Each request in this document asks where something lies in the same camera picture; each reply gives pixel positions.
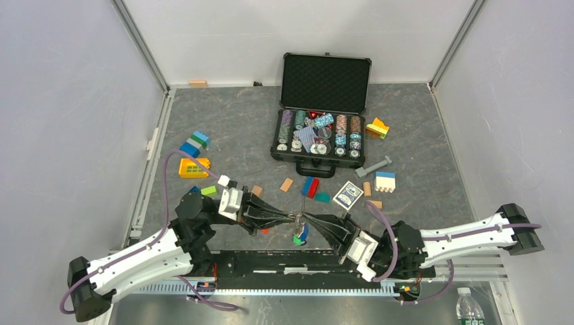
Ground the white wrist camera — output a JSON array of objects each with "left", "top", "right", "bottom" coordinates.
[
  {"left": 345, "top": 231, "right": 378, "bottom": 282},
  {"left": 217, "top": 175, "right": 243, "bottom": 221}
]

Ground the orange wooden block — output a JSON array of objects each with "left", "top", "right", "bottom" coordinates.
[{"left": 370, "top": 200, "right": 382, "bottom": 210}]

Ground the teal flat piece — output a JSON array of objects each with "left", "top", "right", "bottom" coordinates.
[{"left": 314, "top": 192, "right": 331, "bottom": 203}]

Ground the blue white brick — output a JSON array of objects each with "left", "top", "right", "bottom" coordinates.
[{"left": 374, "top": 171, "right": 396, "bottom": 193}]

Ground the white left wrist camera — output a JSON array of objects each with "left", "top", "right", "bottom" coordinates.
[{"left": 217, "top": 175, "right": 243, "bottom": 221}]

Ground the blue grey green brick stack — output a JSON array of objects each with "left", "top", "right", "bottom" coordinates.
[{"left": 179, "top": 131, "right": 211, "bottom": 158}]

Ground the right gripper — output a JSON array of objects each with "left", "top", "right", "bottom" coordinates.
[{"left": 301, "top": 211, "right": 393, "bottom": 267}]

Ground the yellow window brick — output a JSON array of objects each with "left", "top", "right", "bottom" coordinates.
[{"left": 178, "top": 158, "right": 209, "bottom": 179}]

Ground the grey plastic bolt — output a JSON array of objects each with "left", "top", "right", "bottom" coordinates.
[{"left": 355, "top": 156, "right": 392, "bottom": 179}]

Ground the orange flat block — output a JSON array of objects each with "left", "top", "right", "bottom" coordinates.
[{"left": 280, "top": 177, "right": 293, "bottom": 192}]

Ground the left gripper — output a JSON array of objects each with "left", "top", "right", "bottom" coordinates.
[{"left": 207, "top": 185, "right": 296, "bottom": 236}]

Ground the green key tag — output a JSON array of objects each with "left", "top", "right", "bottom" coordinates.
[{"left": 292, "top": 236, "right": 304, "bottom": 246}]

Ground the blue playing card box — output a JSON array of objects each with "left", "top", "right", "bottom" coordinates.
[{"left": 332, "top": 181, "right": 364, "bottom": 211}]

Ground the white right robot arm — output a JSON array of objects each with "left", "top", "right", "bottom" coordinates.
[{"left": 303, "top": 202, "right": 544, "bottom": 282}]

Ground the plastic water bottle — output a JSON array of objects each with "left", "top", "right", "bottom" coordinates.
[{"left": 456, "top": 287, "right": 485, "bottom": 325}]

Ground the blue red brick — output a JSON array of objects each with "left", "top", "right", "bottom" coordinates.
[{"left": 301, "top": 176, "right": 319, "bottom": 199}]

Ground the wooden block on ledge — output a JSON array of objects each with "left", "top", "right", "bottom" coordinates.
[{"left": 188, "top": 80, "right": 208, "bottom": 88}]

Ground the yellow orange brick pile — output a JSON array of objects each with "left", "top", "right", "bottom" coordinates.
[{"left": 365, "top": 118, "right": 390, "bottom": 139}]

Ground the black poker chip case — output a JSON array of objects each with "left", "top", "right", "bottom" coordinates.
[{"left": 270, "top": 53, "right": 372, "bottom": 178}]

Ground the small wooden cube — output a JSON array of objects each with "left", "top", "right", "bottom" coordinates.
[{"left": 251, "top": 186, "right": 263, "bottom": 198}]

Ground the blue key tag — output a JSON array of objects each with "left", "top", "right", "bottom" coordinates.
[{"left": 299, "top": 224, "right": 309, "bottom": 242}]

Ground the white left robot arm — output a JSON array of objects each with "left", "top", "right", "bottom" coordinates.
[{"left": 65, "top": 188, "right": 296, "bottom": 322}]

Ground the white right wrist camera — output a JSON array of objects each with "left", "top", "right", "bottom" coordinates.
[{"left": 345, "top": 231, "right": 378, "bottom": 282}]

